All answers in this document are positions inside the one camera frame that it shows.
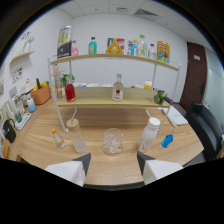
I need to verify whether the small clear blue-cap bottle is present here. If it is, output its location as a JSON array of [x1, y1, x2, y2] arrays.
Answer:
[[147, 43, 157, 61]]

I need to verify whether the brown door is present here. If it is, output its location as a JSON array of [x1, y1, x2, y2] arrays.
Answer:
[[179, 41, 210, 113]]

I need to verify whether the red wall poster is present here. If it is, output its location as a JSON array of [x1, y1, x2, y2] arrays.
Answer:
[[117, 38, 126, 51]]

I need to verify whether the clear jar with wooden lid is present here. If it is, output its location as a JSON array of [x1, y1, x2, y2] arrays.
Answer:
[[65, 118, 88, 154]]

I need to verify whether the orange pot with utensils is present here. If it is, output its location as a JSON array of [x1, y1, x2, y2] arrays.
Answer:
[[30, 78, 52, 106]]

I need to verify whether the clear bottle with green cap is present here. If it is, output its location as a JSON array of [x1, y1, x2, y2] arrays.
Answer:
[[137, 34, 148, 58]]

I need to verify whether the black bag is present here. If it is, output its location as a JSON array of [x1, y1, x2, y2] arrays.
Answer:
[[2, 118, 17, 144]]

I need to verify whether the two-tier wooden shelf rack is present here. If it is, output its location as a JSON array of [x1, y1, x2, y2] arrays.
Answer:
[[47, 53, 182, 134]]

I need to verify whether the pink liquid bottle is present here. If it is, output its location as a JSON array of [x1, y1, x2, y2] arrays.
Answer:
[[70, 39, 80, 57]]

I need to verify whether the red liquid bottle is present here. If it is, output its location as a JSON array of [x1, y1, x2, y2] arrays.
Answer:
[[64, 75, 77, 103]]

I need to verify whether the white tray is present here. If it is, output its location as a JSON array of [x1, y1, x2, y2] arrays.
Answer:
[[14, 112, 33, 131]]

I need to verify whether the clear bottle with red label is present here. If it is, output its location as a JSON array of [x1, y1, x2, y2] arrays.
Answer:
[[111, 73, 125, 102]]

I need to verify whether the green potted plant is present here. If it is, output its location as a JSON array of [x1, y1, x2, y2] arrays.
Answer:
[[60, 73, 76, 88]]

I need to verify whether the teal liquid bottle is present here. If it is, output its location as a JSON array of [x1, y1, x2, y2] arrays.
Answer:
[[87, 36, 98, 55]]

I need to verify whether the wooden wall shelf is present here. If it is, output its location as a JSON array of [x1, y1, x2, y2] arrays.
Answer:
[[9, 49, 36, 64]]

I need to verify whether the small orange-cap clear bottle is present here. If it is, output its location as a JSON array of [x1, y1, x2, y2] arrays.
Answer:
[[50, 127, 67, 150]]

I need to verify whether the clear glass with ice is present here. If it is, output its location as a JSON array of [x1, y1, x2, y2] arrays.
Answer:
[[101, 127, 124, 157]]

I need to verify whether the ceiling air vent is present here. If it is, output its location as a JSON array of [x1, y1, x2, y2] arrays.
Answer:
[[134, 8, 159, 18]]

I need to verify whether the tall white milk bottle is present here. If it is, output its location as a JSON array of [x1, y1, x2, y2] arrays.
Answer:
[[136, 116, 161, 154]]

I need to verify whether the black chair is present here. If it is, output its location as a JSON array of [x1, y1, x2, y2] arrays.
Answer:
[[185, 101, 224, 161]]

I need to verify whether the glass of green limes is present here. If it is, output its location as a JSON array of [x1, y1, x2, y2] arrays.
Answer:
[[153, 89, 167, 106]]

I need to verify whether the white ornament on wall shelf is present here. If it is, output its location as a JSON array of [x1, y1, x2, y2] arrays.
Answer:
[[22, 33, 35, 53]]

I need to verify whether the amber syrup bottle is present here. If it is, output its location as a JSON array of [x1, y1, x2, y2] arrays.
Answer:
[[106, 37, 123, 55]]

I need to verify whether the white box appliance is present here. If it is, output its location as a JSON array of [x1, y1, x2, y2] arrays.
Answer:
[[20, 83, 34, 96]]

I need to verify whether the yellow cartoon drink can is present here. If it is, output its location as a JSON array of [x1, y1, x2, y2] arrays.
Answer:
[[156, 40, 171, 64]]

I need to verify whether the white notebook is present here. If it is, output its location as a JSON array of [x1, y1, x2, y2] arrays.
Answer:
[[158, 105, 189, 127]]

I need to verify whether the small pale blue bottle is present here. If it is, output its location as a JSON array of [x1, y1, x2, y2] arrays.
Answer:
[[27, 97, 37, 113]]

